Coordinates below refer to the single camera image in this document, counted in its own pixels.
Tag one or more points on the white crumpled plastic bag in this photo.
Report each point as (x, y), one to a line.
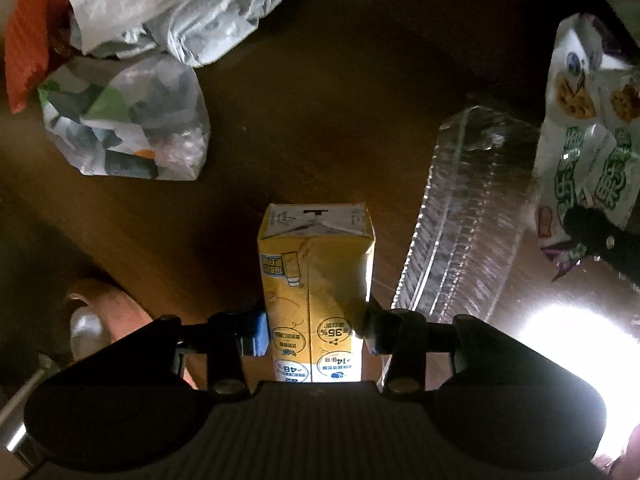
(170, 5)

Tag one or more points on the clear ribbed plastic container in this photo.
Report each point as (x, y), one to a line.
(465, 200)

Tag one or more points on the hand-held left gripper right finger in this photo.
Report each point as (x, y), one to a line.
(372, 330)

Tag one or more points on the metal furniture leg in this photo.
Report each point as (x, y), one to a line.
(22, 410)

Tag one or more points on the clear bag with green print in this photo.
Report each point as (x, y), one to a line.
(125, 120)

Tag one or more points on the yellow milk carton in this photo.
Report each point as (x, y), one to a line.
(315, 280)

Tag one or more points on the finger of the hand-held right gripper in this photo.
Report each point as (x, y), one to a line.
(595, 232)

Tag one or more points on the white cookie snack packet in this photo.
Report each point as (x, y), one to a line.
(580, 110)

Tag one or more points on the red plastic bag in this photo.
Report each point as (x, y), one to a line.
(30, 45)

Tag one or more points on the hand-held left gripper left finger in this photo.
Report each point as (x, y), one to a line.
(261, 332)

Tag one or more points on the pinkish rounded object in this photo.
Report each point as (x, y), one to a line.
(120, 315)

